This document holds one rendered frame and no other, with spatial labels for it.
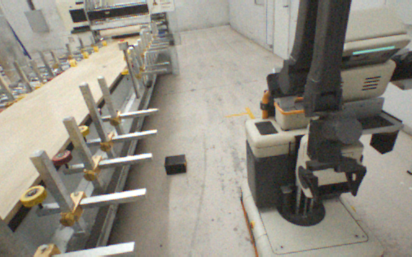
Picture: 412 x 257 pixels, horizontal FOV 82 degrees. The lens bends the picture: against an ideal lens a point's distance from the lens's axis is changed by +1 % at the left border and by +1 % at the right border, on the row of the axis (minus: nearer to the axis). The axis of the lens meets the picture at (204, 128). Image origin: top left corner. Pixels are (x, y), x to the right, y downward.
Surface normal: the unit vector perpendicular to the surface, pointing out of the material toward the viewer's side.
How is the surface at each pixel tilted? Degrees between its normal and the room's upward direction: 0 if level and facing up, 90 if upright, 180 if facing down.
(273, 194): 90
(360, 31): 42
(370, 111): 90
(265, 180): 90
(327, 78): 91
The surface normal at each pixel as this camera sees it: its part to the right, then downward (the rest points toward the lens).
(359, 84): 0.10, 0.60
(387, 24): -0.04, -0.31
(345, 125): 0.01, 0.03
